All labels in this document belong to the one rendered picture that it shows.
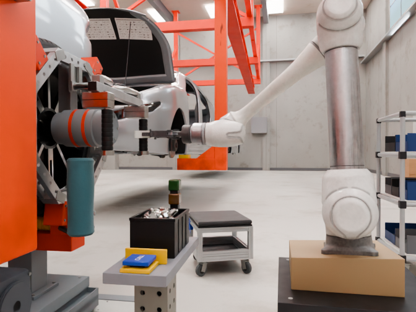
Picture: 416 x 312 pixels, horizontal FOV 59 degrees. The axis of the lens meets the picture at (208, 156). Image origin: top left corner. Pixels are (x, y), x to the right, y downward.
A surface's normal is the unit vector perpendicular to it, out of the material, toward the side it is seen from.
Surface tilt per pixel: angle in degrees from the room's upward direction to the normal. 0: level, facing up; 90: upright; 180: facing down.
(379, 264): 90
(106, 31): 141
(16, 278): 68
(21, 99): 90
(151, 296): 90
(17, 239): 90
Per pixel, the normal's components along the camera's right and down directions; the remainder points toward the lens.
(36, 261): 0.99, 0.00
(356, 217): -0.33, 0.05
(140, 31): -0.11, 0.78
